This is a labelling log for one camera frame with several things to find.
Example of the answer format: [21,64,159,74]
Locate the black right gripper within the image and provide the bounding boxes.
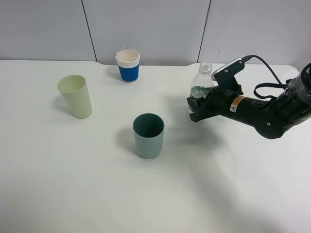
[187,86,258,123]

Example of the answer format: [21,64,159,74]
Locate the clear plastic water bottle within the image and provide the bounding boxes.
[190,61,214,101]

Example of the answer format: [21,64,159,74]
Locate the teal plastic cup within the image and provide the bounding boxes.
[133,113,165,159]

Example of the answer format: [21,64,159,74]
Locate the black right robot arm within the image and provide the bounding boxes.
[187,59,311,139]

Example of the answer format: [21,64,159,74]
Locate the blue sleeved paper cup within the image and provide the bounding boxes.
[115,48,140,83]

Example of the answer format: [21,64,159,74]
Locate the pale green plastic cup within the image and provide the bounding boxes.
[57,75,92,119]

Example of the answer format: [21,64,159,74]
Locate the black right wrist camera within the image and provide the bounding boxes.
[211,57,245,92]

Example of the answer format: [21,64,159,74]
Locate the black right camera cable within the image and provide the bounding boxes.
[242,55,292,98]

